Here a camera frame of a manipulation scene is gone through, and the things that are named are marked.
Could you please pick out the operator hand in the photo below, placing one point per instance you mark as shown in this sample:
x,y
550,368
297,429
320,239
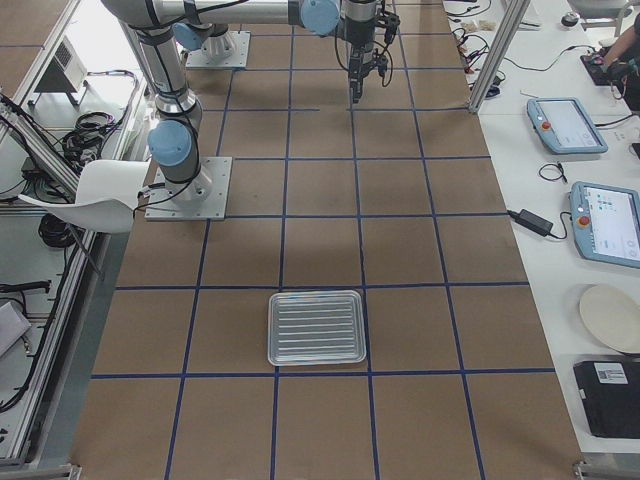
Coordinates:
x,y
608,62

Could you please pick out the aluminium frame post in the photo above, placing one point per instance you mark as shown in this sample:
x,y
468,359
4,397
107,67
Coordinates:
x,y
508,26

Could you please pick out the black box with label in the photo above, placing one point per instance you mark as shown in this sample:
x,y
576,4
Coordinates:
x,y
609,391

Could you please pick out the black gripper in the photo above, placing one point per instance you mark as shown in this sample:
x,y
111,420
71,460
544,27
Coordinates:
x,y
359,31

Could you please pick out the far teach pendant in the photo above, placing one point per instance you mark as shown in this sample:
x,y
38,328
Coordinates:
x,y
564,127

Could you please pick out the beige plate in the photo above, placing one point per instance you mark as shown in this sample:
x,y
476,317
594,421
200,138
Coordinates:
x,y
612,317

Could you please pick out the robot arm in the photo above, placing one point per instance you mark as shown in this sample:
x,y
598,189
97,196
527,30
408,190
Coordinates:
x,y
173,143
213,40

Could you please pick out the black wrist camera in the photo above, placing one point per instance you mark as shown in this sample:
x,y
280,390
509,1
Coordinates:
x,y
389,22
383,63

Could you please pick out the metal tray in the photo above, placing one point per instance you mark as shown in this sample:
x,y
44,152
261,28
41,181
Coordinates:
x,y
316,328

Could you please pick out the teach pendant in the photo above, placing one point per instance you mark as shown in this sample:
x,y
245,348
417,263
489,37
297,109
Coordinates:
x,y
605,222
564,127

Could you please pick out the black power adapter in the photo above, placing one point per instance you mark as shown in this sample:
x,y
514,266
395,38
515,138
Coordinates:
x,y
531,221

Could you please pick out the near teach pendant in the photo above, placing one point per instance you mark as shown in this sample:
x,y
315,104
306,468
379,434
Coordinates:
x,y
605,222

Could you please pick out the white chair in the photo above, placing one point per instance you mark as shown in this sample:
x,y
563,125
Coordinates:
x,y
105,199

